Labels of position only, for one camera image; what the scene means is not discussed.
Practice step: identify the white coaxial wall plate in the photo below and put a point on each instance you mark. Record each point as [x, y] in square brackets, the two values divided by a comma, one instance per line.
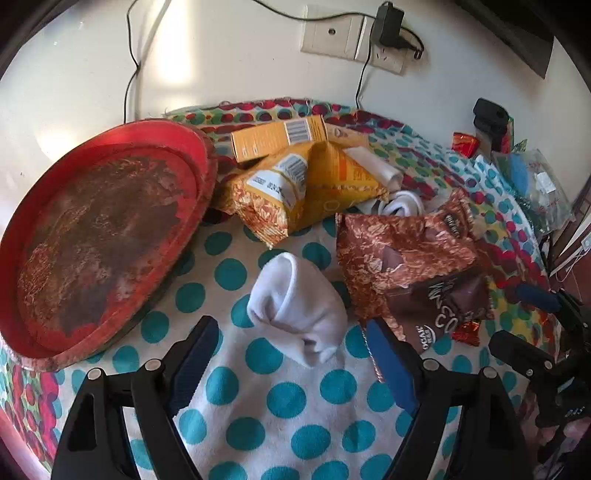
[323, 32]

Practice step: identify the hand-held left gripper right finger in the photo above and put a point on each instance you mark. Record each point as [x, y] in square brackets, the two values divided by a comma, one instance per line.
[392, 364]

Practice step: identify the red green packet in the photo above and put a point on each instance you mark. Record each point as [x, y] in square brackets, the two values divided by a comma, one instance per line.
[509, 136]

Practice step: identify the brown oat snack bag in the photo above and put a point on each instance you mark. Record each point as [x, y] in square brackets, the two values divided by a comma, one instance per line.
[397, 249]

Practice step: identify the black clamp holder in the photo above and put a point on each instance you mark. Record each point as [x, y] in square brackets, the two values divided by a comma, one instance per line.
[489, 115]

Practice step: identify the yellow medicine box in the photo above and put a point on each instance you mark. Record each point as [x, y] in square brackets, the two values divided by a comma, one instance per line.
[263, 141]
[344, 134]

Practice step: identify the black flat television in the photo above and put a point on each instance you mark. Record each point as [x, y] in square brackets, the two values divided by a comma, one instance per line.
[517, 37]

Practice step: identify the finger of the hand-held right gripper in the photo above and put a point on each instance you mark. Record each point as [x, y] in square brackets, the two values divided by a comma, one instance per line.
[535, 297]
[517, 355]

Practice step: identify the white power socket plate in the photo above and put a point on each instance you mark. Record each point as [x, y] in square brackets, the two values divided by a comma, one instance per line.
[388, 62]

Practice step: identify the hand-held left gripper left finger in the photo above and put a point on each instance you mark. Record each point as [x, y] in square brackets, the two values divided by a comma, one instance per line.
[198, 355]

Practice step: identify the red round tray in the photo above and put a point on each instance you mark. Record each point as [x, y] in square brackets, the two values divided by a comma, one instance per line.
[106, 240]

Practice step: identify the black power adapter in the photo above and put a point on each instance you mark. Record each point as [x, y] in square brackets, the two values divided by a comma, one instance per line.
[388, 25]

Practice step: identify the black angled plug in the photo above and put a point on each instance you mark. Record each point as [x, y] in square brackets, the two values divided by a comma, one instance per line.
[419, 53]

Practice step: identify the polka dot cloth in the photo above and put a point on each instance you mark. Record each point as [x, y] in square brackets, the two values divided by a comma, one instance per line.
[277, 415]

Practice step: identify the red foil wrapper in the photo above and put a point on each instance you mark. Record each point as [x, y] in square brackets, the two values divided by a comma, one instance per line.
[465, 144]

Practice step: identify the yellow oat snack bag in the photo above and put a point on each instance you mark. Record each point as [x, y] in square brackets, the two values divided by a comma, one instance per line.
[332, 184]

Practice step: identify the clear plastic bag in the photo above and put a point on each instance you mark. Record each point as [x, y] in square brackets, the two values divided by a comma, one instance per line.
[540, 184]

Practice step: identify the small orange candy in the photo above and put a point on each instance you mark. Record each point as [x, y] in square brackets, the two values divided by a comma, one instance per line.
[466, 334]

